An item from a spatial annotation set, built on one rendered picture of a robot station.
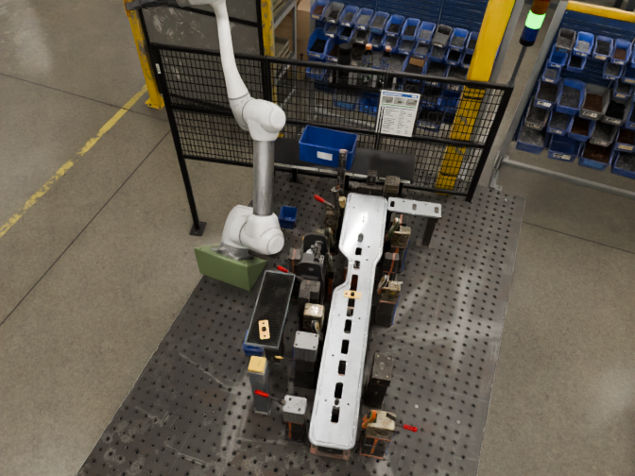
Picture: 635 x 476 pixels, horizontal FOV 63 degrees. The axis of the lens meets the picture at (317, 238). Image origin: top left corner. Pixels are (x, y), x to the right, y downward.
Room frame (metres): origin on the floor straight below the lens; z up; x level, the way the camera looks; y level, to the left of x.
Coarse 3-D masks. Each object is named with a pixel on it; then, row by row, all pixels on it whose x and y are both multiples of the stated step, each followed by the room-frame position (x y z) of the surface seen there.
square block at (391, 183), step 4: (388, 176) 2.08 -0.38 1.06; (392, 176) 2.08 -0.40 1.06; (388, 180) 2.05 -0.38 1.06; (392, 180) 2.05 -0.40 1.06; (396, 180) 2.05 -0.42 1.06; (388, 184) 2.02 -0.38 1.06; (392, 184) 2.02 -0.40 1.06; (396, 184) 2.02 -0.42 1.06; (388, 188) 2.01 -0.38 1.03; (392, 188) 2.01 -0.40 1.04; (396, 188) 2.01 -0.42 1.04; (384, 192) 2.04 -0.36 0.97; (388, 192) 2.01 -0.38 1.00; (392, 192) 2.01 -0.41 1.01; (396, 192) 2.01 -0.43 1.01; (384, 196) 2.02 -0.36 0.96; (388, 196) 2.01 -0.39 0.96; (392, 196) 2.01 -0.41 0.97; (396, 196) 2.01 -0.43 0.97; (392, 204) 2.01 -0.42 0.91; (388, 212) 2.04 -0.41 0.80; (392, 212) 2.01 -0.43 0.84; (388, 216) 2.01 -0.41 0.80; (388, 220) 2.01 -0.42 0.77; (388, 224) 2.01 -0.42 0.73
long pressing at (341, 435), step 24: (360, 216) 1.83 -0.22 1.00; (384, 216) 1.84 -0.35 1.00; (360, 264) 1.51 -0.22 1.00; (336, 288) 1.36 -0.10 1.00; (360, 288) 1.37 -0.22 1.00; (336, 312) 1.23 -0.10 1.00; (360, 312) 1.24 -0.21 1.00; (336, 336) 1.11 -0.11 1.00; (360, 336) 1.11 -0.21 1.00; (336, 360) 0.99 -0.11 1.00; (360, 360) 1.00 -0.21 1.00; (360, 384) 0.89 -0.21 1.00; (312, 432) 0.68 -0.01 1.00; (336, 432) 0.69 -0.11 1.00
